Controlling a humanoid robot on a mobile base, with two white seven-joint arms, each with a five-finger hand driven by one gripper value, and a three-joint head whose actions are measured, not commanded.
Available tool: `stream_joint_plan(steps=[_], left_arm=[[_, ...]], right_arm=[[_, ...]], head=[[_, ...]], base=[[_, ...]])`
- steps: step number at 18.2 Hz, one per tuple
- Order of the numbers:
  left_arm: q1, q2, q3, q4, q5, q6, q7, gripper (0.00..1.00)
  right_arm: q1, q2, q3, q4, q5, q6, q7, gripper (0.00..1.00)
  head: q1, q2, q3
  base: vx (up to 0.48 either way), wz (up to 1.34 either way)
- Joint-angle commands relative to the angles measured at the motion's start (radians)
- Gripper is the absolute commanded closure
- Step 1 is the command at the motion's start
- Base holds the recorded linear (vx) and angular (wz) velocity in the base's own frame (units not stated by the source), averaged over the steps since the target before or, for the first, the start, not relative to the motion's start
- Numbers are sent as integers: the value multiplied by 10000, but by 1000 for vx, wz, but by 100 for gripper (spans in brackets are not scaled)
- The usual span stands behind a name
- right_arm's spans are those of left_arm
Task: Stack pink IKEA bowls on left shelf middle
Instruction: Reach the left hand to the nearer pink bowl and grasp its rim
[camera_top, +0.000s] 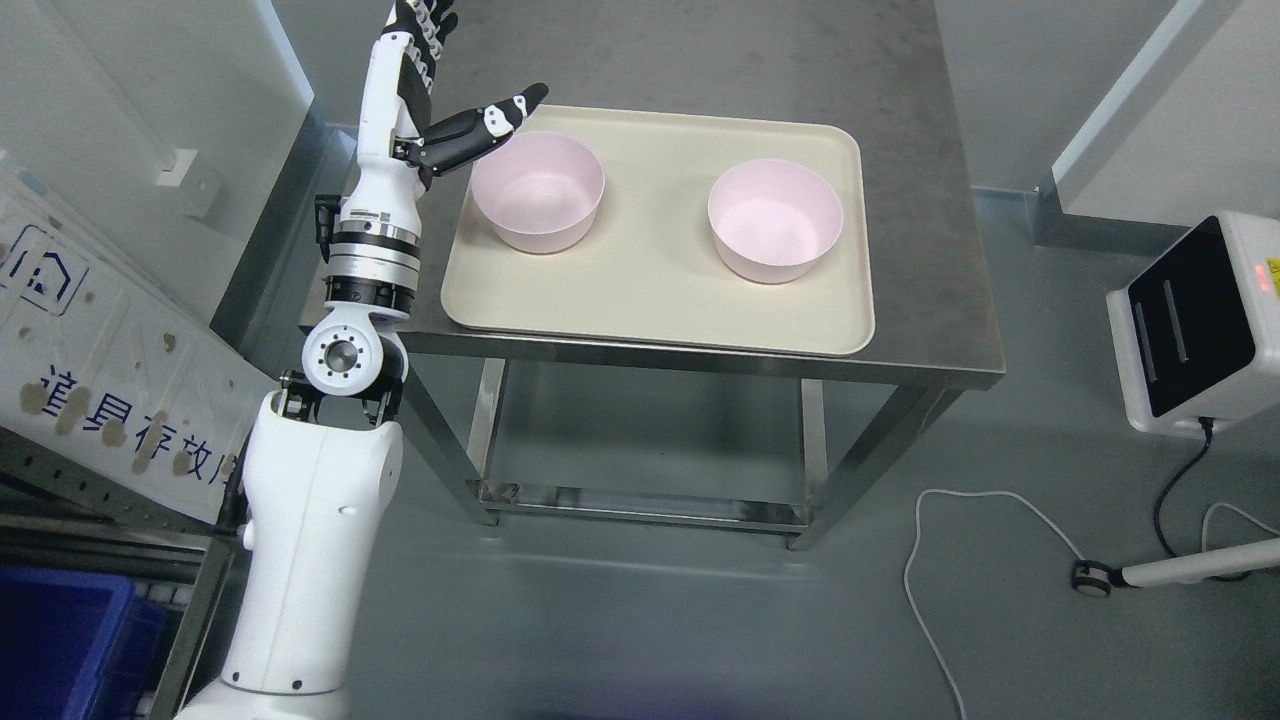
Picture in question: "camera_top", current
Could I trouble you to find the white stand leg with caster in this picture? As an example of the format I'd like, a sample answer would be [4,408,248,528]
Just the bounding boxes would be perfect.
[1070,538,1279,598]

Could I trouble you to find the white wall socket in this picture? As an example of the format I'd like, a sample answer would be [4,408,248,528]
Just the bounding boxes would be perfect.
[154,149,223,229]

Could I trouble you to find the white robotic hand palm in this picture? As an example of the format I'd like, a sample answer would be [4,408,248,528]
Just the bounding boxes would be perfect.
[356,32,433,187]

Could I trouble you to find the white cable on floor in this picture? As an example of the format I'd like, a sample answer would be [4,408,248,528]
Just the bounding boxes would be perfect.
[902,488,1280,720]

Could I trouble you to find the pink bowl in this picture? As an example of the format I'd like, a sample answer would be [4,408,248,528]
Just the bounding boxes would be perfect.
[707,158,846,284]
[468,131,605,255]

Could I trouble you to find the metal shelf rack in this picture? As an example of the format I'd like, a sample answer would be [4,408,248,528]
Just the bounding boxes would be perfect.
[1,430,248,719]

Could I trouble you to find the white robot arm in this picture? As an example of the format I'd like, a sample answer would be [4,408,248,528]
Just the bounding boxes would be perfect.
[178,1,549,719]

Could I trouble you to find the blue plastic bin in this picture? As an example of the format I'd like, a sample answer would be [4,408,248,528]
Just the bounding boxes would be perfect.
[1,566,166,719]

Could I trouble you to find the white black box device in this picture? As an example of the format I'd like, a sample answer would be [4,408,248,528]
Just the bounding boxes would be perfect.
[1106,211,1279,437]

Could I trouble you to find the stainless steel table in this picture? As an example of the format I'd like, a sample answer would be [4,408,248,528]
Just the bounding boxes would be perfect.
[298,0,1006,552]

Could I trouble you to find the white sign board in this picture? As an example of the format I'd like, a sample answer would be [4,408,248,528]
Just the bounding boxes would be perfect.
[1,152,273,524]

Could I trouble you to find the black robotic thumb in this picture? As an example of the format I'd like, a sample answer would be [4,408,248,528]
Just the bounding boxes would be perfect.
[394,82,550,181]

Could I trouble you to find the black white robotic fingers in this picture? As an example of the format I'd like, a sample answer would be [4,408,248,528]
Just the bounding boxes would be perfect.
[384,1,458,97]

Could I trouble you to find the black power cable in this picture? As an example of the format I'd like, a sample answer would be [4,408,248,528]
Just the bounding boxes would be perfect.
[1152,416,1257,582]

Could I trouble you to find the cream plastic tray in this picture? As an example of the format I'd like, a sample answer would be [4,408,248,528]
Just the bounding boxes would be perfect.
[442,106,876,356]

